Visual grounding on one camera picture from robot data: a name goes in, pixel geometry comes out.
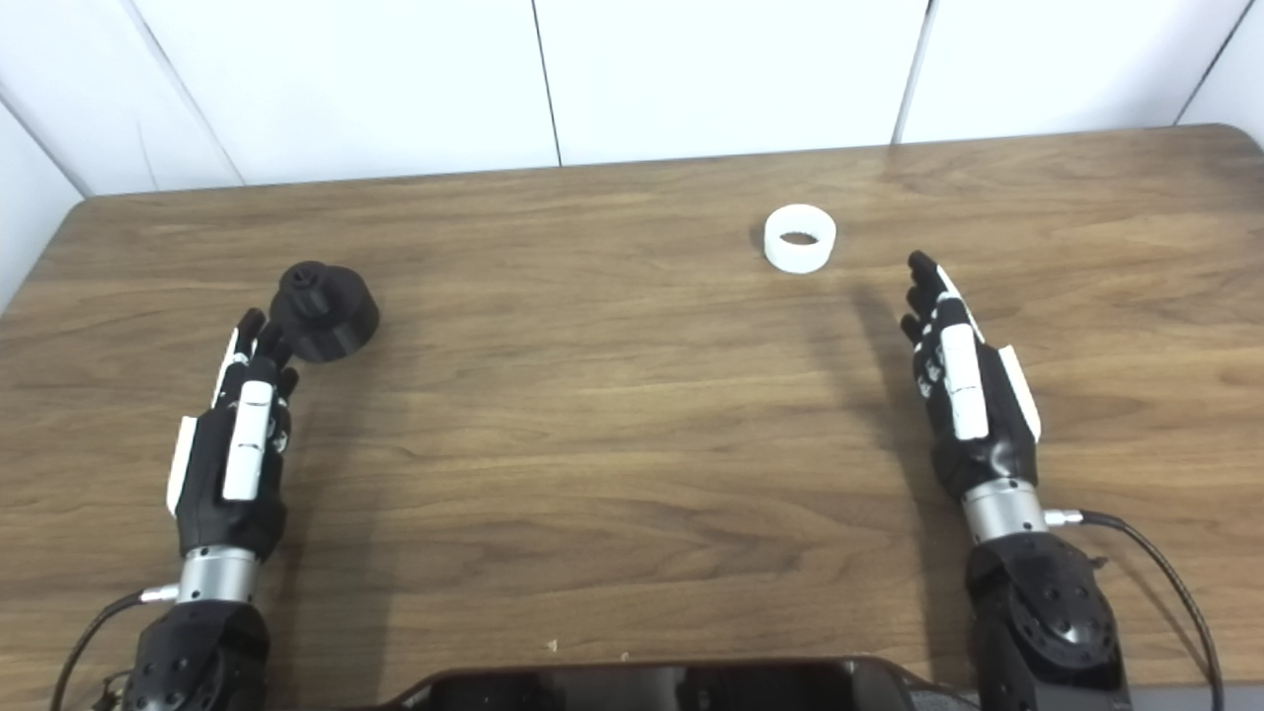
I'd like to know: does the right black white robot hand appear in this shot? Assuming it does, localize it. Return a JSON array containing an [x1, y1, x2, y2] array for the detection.
[[900, 251, 1043, 500]]

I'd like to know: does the black robot torso cover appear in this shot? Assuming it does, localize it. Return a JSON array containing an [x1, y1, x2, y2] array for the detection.
[[375, 657, 979, 711]]

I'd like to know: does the round black plastic part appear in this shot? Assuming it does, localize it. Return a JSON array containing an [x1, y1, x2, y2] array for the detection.
[[269, 261, 381, 363]]

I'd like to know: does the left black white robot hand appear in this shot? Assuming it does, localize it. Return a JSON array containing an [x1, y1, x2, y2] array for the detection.
[[166, 308, 300, 562]]

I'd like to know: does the white plastic ring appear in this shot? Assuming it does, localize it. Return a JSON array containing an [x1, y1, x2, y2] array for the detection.
[[763, 203, 837, 275]]

